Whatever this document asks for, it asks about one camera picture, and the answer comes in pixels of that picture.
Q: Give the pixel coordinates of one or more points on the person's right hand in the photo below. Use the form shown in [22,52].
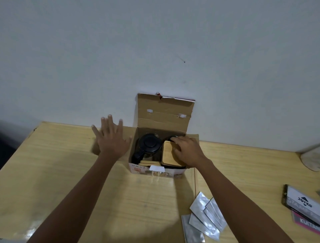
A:
[190,151]

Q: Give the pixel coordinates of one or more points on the person's left hand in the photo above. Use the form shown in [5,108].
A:
[112,144]

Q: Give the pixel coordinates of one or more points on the person's right fingers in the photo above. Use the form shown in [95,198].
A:
[177,144]

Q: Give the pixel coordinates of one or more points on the person's left little finger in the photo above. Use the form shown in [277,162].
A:
[96,130]

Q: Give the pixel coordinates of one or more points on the person's left middle finger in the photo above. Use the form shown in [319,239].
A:
[110,123]

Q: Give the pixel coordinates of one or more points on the person's left thumb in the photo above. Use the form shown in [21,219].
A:
[128,141]

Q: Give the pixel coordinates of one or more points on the container with bamboo lid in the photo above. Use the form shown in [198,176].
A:
[170,156]

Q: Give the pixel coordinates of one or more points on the cardboard box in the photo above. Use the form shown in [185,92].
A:
[162,117]

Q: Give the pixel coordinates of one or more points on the person's left forearm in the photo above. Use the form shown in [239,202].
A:
[75,200]

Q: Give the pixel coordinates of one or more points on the person's right forearm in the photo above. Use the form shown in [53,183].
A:
[240,205]

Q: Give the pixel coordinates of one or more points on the round black lid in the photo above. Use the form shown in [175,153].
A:
[170,137]

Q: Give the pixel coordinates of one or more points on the glass pitcher with black lid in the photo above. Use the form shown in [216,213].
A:
[148,146]

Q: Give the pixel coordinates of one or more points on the bamboo coaster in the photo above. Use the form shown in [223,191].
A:
[150,163]

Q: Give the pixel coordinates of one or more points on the silver foil sachet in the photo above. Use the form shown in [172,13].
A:
[218,211]
[191,231]
[203,226]
[212,216]
[198,204]

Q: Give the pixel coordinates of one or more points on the white crumpled bag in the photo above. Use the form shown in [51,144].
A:
[312,159]

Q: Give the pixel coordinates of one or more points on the black box with white label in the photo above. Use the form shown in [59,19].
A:
[303,201]

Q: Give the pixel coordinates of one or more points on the pink and black card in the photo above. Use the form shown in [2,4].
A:
[306,222]

